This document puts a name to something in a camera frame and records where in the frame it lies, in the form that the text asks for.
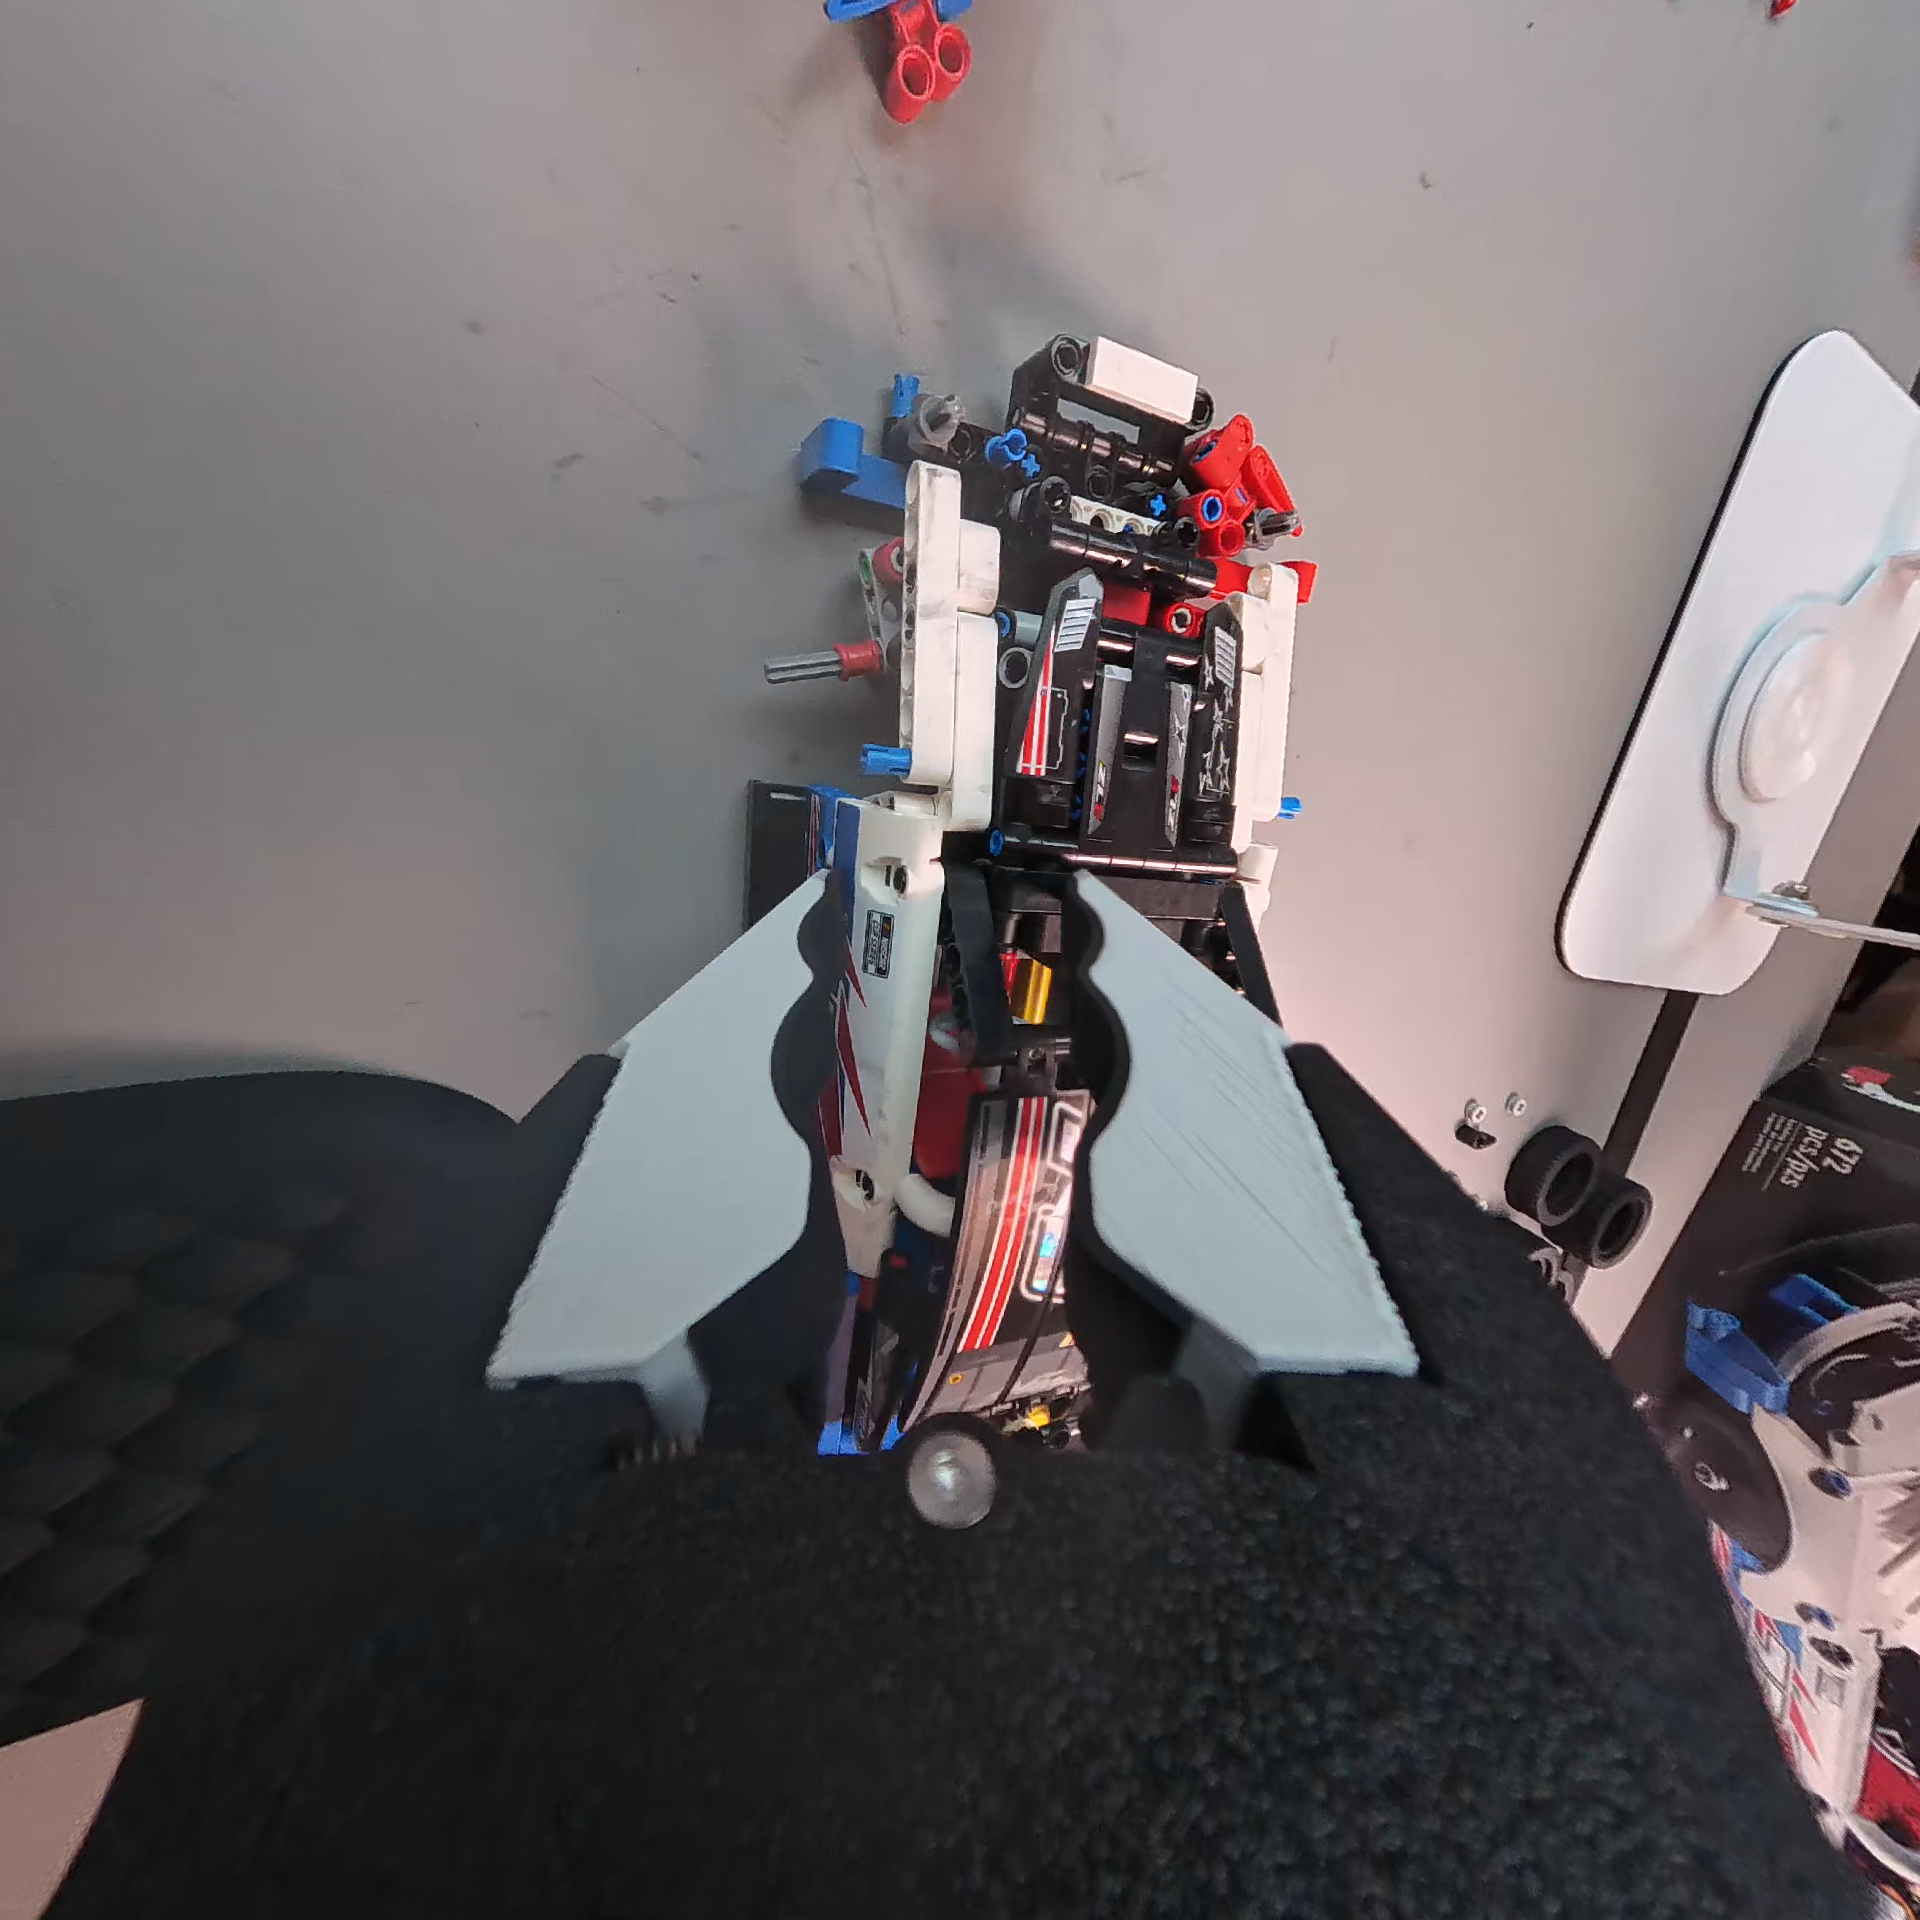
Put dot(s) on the grey desk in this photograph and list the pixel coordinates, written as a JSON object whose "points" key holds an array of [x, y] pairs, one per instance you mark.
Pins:
{"points": [[377, 524]]}

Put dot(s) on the dark quilted cloth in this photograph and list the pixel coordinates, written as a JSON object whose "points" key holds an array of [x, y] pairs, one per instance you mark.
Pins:
{"points": [[150, 1350]]}

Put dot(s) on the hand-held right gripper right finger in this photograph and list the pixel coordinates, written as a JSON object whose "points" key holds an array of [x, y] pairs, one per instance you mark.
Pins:
{"points": [[1244, 1185]]}

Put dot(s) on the white book stand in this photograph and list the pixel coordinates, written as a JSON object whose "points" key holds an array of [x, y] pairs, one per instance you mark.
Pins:
{"points": [[1682, 751]]}

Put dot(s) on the toy car set box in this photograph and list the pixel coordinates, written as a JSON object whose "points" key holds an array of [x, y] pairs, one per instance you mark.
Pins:
{"points": [[1801, 1350]]}

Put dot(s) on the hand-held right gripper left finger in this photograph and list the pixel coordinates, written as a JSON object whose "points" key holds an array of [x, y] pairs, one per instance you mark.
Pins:
{"points": [[675, 1201]]}

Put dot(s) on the small black toy tyre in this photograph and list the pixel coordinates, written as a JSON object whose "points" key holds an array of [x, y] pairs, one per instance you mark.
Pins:
{"points": [[1553, 1178], [1617, 1224]]}

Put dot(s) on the toy brick race car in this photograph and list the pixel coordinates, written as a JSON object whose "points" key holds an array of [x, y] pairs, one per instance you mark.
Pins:
{"points": [[945, 599]]}

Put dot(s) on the red double-hole brick connector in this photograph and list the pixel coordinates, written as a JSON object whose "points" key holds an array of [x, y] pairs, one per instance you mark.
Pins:
{"points": [[918, 67]]}

